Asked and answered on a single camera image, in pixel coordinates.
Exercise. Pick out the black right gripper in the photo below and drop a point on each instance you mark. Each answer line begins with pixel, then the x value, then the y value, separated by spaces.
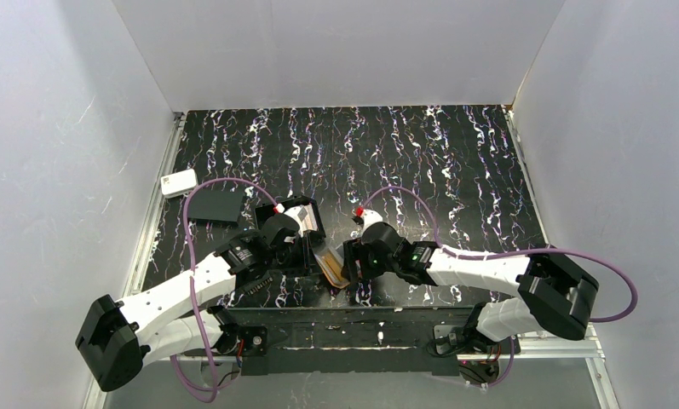
pixel 352 259

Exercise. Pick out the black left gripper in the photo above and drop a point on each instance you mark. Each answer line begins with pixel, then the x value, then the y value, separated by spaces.
pixel 304 255

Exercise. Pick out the orange leather card holder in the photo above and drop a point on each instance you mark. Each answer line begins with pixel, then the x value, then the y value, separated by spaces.
pixel 331 264

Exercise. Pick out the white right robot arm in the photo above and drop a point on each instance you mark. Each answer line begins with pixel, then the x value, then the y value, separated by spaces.
pixel 546 291

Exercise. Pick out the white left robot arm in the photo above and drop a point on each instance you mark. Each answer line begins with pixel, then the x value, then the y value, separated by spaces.
pixel 119 337

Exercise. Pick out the black card box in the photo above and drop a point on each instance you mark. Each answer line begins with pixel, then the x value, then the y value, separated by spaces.
pixel 273 229

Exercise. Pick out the black comb strip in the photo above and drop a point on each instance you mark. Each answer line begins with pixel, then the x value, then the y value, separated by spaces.
pixel 256 285

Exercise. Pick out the black box lid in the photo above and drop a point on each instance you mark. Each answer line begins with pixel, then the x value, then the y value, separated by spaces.
pixel 216 206

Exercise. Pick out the small white box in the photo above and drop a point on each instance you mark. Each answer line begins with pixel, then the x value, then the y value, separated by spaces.
pixel 179 183

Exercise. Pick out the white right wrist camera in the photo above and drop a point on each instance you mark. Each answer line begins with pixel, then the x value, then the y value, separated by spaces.
pixel 365 218

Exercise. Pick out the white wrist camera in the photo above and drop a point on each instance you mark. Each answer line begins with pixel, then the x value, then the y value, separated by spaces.
pixel 289 222
pixel 365 218

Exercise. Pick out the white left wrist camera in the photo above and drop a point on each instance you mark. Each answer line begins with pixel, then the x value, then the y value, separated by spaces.
pixel 289 222

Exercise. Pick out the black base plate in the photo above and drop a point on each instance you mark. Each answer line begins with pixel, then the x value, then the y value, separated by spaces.
pixel 344 340

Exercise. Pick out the aluminium frame rail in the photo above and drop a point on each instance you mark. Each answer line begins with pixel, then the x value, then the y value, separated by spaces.
pixel 143 249

